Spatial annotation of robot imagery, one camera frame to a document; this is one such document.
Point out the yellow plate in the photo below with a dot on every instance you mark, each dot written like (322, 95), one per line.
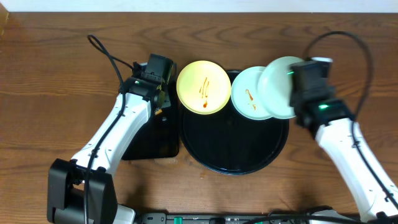
(203, 87)

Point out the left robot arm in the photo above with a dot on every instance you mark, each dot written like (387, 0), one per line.
(81, 190)

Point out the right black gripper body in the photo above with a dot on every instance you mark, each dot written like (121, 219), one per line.
(295, 103)

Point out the black rectangular tray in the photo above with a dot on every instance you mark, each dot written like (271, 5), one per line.
(158, 138)

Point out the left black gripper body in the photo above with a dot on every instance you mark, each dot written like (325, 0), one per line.
(162, 101)

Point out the green and yellow sponge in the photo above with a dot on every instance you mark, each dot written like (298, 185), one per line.
(158, 111)

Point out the black round tray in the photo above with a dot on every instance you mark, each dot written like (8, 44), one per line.
(229, 143)

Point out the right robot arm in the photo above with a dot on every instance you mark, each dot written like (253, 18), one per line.
(333, 127)

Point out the light blue plate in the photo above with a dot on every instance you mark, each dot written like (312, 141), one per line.
(244, 94)
(275, 86)

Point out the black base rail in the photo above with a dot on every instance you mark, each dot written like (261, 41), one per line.
(163, 218)

